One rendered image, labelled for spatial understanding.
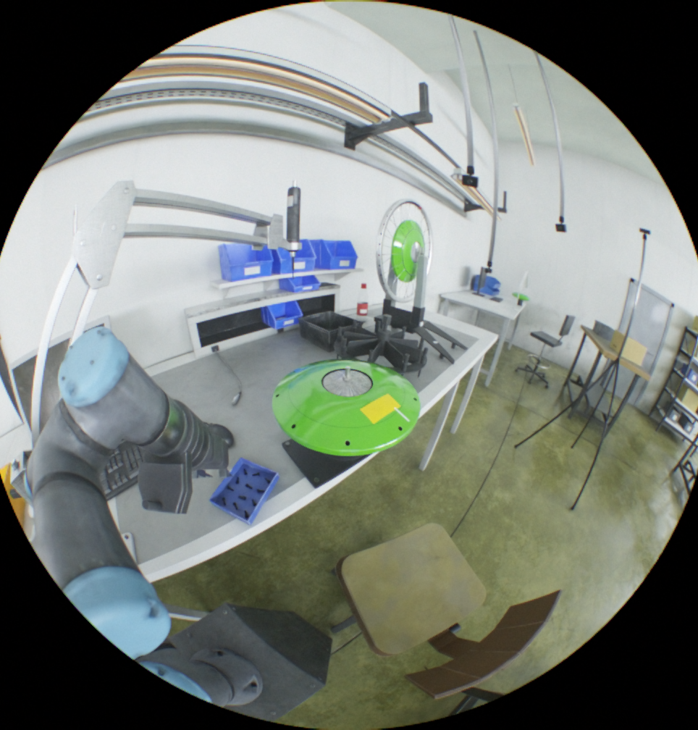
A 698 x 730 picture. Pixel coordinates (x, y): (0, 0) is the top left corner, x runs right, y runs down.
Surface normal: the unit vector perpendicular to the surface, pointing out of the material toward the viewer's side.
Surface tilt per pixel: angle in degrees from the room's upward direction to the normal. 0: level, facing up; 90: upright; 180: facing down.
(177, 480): 28
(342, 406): 8
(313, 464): 0
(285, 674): 0
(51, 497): 16
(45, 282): 90
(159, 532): 0
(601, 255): 90
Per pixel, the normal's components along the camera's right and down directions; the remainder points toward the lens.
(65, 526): 0.24, -0.97
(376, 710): 0.04, -0.87
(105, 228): 0.93, 0.22
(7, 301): 0.68, 0.38
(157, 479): 0.15, -0.55
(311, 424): -0.14, -0.65
